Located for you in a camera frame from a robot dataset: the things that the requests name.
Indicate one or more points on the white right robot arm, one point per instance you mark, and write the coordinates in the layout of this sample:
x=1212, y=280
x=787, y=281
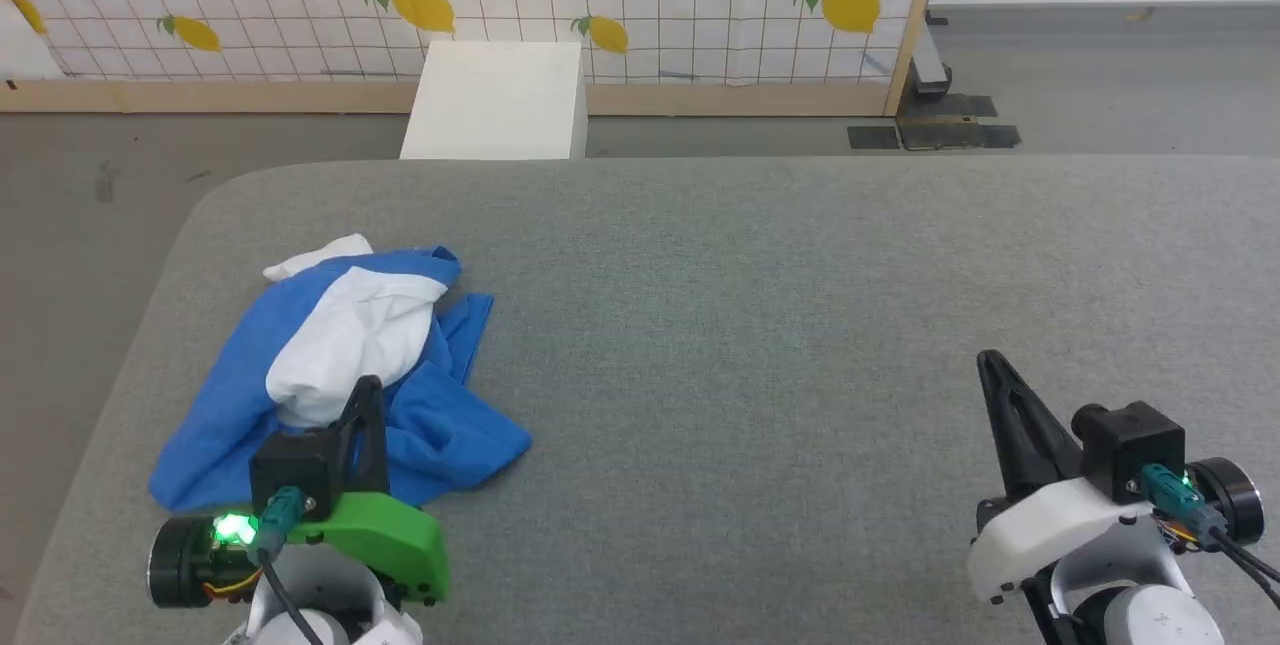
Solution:
x=1140, y=615

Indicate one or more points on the blue and white garment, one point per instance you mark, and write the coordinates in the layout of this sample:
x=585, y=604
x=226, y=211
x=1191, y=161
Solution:
x=230, y=375

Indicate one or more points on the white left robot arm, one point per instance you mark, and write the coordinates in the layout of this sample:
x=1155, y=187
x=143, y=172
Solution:
x=340, y=615

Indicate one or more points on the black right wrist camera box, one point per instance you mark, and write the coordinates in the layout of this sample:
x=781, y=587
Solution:
x=1130, y=445

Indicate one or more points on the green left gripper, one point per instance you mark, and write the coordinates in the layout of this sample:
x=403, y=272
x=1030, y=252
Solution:
x=390, y=540

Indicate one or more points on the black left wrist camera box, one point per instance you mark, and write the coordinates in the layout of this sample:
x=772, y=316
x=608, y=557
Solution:
x=300, y=465

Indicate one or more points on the small tan floor scrap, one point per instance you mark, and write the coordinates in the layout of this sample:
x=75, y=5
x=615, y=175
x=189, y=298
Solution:
x=1137, y=15

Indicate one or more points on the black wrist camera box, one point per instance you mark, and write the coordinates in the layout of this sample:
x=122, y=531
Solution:
x=1130, y=445
x=300, y=465

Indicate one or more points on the metal panel support stand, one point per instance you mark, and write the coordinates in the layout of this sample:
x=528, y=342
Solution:
x=940, y=125

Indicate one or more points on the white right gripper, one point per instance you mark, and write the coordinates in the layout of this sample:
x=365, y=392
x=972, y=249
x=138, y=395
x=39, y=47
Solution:
x=1050, y=530

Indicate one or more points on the white box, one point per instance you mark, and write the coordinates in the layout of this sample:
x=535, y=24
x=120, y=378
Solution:
x=495, y=100

